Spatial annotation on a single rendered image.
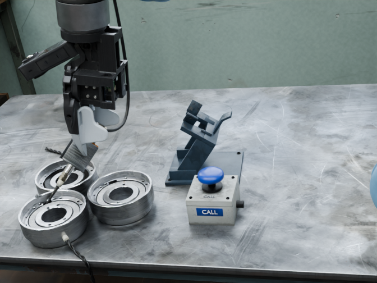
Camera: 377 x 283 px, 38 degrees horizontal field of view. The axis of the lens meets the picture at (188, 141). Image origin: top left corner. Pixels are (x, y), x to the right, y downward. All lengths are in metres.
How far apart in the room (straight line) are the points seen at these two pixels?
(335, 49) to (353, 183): 1.57
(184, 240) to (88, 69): 0.29
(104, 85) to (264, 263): 0.34
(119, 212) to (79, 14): 0.30
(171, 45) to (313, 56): 0.63
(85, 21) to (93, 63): 0.07
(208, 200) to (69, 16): 0.33
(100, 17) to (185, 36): 1.71
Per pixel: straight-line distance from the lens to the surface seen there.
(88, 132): 0.86
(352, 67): 2.47
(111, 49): 0.80
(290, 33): 2.42
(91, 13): 0.78
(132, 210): 0.85
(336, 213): 0.84
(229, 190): 0.82
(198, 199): 0.81
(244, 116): 1.13
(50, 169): 1.00
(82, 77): 0.82
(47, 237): 0.84
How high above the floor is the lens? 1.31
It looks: 28 degrees down
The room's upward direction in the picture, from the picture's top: 8 degrees counter-clockwise
